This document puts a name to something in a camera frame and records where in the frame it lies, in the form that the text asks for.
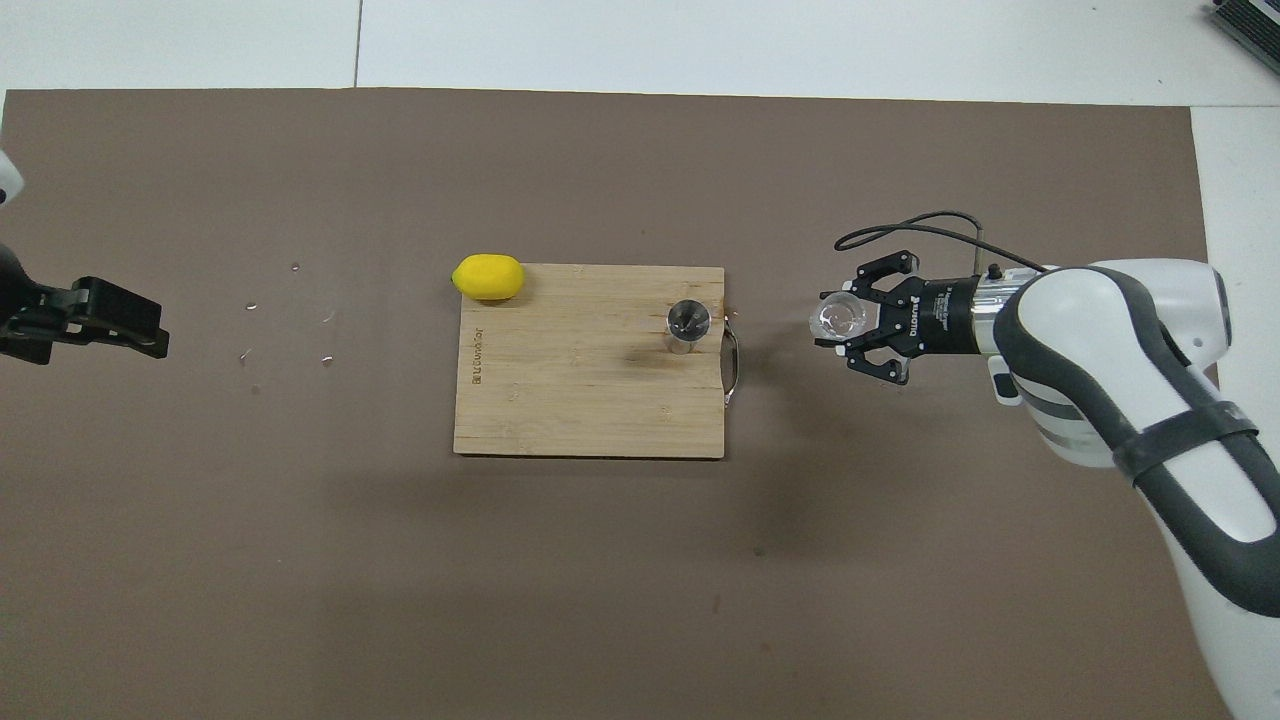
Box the grey ribbed device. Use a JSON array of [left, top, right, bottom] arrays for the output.
[[1207, 0, 1280, 50]]

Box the yellow lemon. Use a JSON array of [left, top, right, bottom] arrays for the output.
[[451, 254, 527, 303]]

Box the steel double jigger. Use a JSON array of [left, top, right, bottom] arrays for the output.
[[664, 297, 713, 358]]

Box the bamboo cutting board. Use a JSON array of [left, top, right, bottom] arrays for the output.
[[453, 263, 744, 461]]

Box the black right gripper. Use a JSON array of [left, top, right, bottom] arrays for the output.
[[814, 249, 987, 387]]

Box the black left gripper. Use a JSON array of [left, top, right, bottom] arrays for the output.
[[0, 246, 170, 367]]

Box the brown table mat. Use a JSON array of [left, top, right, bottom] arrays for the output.
[[0, 88, 1260, 720]]

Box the small clear glass cup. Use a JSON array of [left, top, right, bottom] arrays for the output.
[[807, 292, 870, 342]]

